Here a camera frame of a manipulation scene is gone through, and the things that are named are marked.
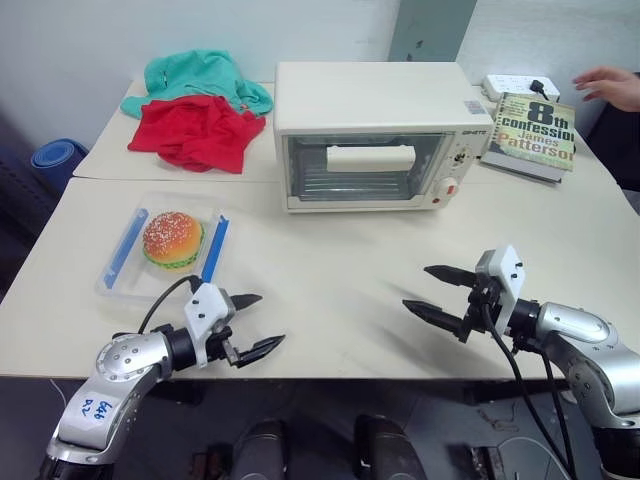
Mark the blue rolled foam mat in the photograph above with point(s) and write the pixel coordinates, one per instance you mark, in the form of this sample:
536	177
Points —
57	156

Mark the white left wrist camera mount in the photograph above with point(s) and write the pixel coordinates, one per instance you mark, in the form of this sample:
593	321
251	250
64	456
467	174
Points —
205	306

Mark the dark rounded shape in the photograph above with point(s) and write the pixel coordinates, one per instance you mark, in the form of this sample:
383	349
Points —
387	450
262	450

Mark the toy hamburger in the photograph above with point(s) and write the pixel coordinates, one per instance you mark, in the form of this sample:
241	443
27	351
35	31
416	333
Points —
172	240

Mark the clear plastic tray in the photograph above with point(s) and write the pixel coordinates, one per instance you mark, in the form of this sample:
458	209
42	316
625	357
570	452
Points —
125	282

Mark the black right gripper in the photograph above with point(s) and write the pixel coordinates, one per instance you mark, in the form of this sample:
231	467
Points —
484	305

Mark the person's bare hand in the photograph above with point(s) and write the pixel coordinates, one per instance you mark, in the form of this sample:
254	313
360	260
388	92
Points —
617	87

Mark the white power strip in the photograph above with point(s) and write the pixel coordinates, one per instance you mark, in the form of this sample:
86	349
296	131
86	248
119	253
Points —
505	84

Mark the black power plug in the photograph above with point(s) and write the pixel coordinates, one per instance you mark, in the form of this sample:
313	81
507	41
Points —
538	87

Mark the paperback book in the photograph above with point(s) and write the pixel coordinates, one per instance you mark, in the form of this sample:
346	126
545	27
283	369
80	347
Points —
535	135

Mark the red cloth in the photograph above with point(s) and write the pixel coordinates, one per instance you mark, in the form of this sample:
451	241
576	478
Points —
200	135

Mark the dark fabric seat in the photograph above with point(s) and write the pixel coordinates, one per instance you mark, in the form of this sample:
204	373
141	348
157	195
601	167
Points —
22	210

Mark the grey metal column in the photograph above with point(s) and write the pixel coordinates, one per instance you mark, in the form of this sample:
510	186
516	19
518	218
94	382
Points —
430	30

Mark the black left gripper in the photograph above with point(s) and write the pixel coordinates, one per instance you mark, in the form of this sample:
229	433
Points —
220	345

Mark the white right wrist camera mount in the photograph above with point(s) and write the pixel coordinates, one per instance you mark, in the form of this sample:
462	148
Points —
507	272

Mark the person's dark clothing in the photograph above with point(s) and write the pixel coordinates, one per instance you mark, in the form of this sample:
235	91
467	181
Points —
615	145

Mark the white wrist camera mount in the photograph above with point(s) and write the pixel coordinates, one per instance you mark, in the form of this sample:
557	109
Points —
507	272
205	306

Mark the cream toaster oven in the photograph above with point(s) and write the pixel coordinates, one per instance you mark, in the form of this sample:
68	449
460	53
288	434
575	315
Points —
370	95

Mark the green cloth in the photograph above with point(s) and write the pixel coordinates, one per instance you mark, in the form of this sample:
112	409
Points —
200	72

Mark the blue tray clip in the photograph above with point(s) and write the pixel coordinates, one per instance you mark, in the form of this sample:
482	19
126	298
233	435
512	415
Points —
216	250
125	245

